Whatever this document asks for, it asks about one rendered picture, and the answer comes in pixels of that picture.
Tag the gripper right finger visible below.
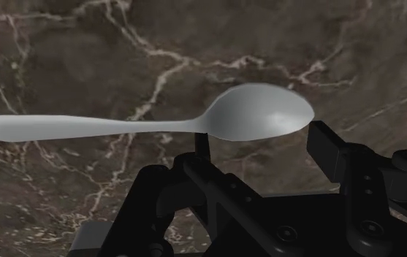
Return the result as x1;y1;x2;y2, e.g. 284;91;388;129
306;120;407;257

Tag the silver metal spoon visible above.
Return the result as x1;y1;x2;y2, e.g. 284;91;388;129
0;82;316;143

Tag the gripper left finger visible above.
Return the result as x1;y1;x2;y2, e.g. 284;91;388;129
97;132;265;257

